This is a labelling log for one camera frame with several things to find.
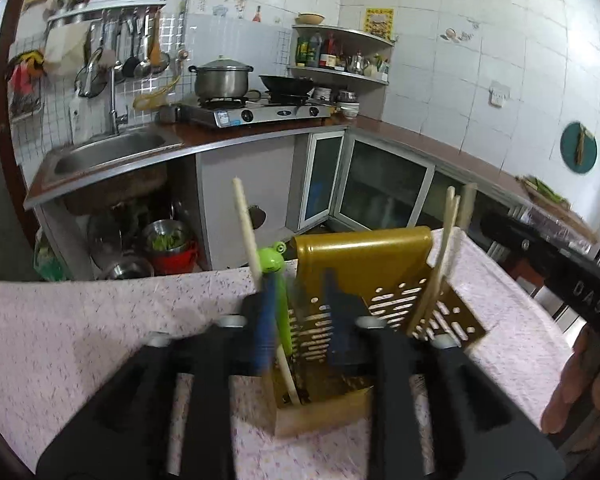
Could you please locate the yellow wall poster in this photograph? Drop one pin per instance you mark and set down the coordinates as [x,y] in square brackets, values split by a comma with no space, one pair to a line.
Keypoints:
[379,24]

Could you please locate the pale wooden chopstick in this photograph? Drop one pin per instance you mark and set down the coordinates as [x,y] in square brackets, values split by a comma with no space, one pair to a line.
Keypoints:
[245,230]

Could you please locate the wall stickers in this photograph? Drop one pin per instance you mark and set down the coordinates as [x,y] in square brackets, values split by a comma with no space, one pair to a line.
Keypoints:
[450,34]

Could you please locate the green plastic bag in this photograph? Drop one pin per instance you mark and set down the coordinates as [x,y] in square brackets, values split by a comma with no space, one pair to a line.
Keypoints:
[47,260]

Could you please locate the metal wall rack shelf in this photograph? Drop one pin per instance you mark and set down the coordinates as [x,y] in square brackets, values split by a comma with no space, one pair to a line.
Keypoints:
[105,5]

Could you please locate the yellow perforated utensil holder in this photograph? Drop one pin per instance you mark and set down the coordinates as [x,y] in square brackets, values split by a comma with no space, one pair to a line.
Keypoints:
[370,260]

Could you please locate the green bottle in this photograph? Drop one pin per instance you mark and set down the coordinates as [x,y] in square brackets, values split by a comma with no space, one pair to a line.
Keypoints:
[302,52]

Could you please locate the red cap bottle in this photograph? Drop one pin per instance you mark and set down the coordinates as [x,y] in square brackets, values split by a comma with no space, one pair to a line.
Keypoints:
[330,52]

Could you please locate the pink floral tablecloth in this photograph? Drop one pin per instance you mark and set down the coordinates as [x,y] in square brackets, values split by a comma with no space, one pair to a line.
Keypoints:
[70,320]

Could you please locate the green vegetables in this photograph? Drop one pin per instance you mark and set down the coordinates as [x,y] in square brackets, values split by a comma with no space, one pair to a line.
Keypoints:
[542,189]

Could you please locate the steel pot with lid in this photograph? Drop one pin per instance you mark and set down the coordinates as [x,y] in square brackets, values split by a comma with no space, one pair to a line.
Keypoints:
[220,80]

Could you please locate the metal teapot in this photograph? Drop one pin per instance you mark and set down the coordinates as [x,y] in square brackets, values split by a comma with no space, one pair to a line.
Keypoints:
[357,65]

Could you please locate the dark sauce bottle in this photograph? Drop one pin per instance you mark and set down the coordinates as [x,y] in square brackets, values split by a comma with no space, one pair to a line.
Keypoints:
[315,52]

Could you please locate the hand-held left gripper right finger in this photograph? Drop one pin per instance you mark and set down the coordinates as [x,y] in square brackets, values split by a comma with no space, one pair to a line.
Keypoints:
[339,325]

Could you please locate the white hanging towel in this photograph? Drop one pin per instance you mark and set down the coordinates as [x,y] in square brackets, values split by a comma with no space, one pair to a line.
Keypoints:
[65,50]

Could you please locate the hanging wooden spatula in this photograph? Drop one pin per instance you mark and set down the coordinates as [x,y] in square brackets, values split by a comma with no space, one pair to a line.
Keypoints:
[155,47]

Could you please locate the person's right hand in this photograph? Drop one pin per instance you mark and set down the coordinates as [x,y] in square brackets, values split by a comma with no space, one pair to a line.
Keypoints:
[565,390]

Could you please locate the stack of bowls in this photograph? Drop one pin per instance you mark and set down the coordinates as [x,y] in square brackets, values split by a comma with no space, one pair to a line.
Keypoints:
[349,107]

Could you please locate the corner wall shelf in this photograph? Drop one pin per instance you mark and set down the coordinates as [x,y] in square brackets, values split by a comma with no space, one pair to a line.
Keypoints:
[340,74]

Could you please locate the round green cutting board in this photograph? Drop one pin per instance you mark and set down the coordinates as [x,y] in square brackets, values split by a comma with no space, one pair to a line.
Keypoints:
[570,147]

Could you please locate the black wok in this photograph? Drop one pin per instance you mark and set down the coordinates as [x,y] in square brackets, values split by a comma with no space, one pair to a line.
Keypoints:
[285,85]

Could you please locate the steel gas stove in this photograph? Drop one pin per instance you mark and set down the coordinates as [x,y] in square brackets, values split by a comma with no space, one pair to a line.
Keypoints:
[250,112]

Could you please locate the aluminium glass cabinet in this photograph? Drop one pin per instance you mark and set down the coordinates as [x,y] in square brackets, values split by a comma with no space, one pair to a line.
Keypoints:
[380,190]

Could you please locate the metal faucet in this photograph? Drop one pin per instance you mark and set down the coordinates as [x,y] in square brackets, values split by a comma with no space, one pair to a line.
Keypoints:
[113,105]

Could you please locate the brown kitchen counter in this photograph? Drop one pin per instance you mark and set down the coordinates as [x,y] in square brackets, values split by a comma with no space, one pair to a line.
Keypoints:
[405,140]

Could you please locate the plastic covered side table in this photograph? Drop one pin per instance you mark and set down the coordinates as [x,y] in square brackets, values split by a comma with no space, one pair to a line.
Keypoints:
[560,220]

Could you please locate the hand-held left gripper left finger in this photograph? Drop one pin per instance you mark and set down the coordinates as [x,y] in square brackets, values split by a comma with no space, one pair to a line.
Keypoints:
[265,332]

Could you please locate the stainless steel sink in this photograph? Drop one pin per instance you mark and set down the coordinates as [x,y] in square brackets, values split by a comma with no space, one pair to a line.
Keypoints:
[110,150]

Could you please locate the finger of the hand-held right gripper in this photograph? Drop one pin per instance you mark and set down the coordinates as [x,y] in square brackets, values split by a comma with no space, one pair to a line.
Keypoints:
[517,242]

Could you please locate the brown frosted glass door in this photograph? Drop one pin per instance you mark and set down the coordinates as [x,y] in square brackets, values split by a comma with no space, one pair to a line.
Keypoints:
[0,200]

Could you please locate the beige bowl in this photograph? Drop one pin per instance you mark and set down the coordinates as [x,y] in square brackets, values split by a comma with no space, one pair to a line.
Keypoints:
[310,19]

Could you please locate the metal basins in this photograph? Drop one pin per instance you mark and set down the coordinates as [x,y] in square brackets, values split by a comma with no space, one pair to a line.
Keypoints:
[120,265]

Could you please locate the red basin with greens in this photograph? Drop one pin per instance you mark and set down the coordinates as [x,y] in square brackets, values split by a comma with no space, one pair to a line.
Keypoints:
[172,255]

